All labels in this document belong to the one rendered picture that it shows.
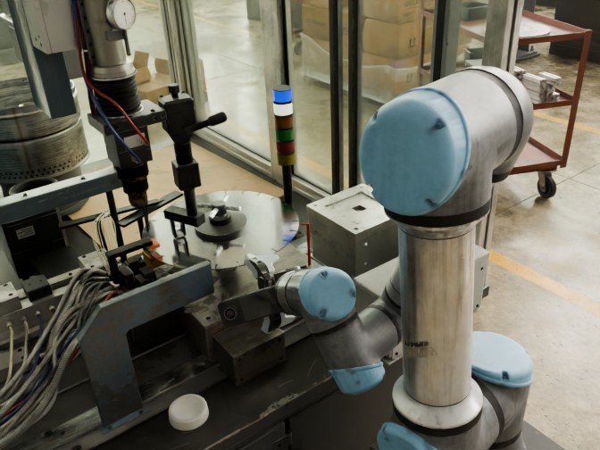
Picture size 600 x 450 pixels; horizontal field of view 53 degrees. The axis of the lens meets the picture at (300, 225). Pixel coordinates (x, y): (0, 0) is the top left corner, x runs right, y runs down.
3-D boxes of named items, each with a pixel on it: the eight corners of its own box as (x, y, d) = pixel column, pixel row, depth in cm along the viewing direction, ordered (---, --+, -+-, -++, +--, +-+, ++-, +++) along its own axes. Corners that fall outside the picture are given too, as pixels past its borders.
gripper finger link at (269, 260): (269, 250, 119) (287, 277, 112) (240, 258, 116) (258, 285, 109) (268, 237, 117) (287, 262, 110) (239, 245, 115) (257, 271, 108)
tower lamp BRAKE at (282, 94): (285, 95, 145) (284, 83, 144) (295, 100, 142) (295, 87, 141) (269, 100, 143) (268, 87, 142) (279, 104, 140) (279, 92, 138)
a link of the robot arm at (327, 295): (325, 336, 83) (299, 281, 83) (298, 330, 94) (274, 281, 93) (370, 309, 86) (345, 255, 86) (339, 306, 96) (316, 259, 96)
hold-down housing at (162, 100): (198, 180, 119) (184, 79, 109) (206, 188, 116) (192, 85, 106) (171, 186, 117) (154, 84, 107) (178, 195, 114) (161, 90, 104)
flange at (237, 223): (256, 228, 126) (255, 218, 125) (208, 245, 121) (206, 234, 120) (232, 208, 135) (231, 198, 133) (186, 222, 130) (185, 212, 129)
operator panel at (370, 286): (444, 287, 140) (449, 230, 132) (482, 309, 132) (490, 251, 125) (352, 337, 126) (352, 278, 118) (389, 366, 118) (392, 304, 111)
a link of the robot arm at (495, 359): (538, 411, 94) (553, 344, 87) (495, 464, 86) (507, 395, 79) (470, 374, 102) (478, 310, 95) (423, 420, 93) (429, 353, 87)
